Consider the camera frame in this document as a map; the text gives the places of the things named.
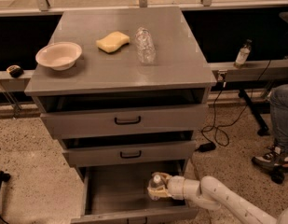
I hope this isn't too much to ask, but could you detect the drawer with black handle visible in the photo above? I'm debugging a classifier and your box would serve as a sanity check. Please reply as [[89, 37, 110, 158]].
[[63, 140, 196, 167], [40, 104, 208, 139]]

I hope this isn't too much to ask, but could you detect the top drawer with black handle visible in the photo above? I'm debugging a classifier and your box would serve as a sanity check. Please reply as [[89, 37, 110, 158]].
[[40, 104, 208, 139]]

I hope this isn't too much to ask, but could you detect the black power adapter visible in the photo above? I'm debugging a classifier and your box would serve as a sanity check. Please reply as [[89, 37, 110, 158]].
[[197, 142, 216, 152]]

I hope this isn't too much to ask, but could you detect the clear plastic bottle lying down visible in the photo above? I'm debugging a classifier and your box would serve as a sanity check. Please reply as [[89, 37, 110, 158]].
[[135, 27, 156, 64]]

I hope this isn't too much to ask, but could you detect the grey metal drawer cabinet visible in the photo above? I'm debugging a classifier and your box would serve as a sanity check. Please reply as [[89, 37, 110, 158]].
[[24, 6, 217, 224]]

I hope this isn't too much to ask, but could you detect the middle drawer with black handle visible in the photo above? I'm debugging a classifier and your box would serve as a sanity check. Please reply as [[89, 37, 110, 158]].
[[63, 140, 196, 167]]

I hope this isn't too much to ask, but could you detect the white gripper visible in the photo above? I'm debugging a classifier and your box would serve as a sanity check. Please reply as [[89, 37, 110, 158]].
[[147, 172, 185, 200]]

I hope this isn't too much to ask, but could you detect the labelled clear plastic water bottle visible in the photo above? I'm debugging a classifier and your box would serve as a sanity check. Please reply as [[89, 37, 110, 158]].
[[147, 175, 165, 201]]

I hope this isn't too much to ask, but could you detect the grey sneaker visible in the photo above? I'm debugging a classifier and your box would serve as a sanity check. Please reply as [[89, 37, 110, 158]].
[[252, 146, 288, 172]]

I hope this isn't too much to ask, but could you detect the small bottle on ledge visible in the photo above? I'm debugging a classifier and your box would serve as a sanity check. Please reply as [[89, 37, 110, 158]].
[[234, 39, 252, 68]]

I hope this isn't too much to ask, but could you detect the black and yellow tape measure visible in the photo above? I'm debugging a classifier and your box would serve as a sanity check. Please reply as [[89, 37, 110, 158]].
[[7, 65, 24, 78]]

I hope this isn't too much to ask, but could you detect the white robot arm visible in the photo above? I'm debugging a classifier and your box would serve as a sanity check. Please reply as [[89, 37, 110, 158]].
[[147, 172, 288, 224]]

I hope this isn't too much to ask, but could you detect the yellow sponge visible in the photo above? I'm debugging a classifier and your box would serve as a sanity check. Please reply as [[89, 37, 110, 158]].
[[96, 32, 130, 53]]

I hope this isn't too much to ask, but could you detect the white bowl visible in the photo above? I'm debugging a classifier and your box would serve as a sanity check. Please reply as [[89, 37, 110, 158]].
[[35, 42, 82, 71]]

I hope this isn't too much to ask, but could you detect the open bottom drawer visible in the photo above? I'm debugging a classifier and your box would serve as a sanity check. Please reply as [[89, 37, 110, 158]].
[[70, 161, 198, 224]]

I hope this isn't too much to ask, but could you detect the black table leg with foot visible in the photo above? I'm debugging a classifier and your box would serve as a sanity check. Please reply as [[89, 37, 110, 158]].
[[239, 89, 269, 136]]

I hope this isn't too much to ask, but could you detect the person's leg in jeans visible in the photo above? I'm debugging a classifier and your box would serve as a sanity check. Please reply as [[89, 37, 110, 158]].
[[269, 84, 288, 154]]

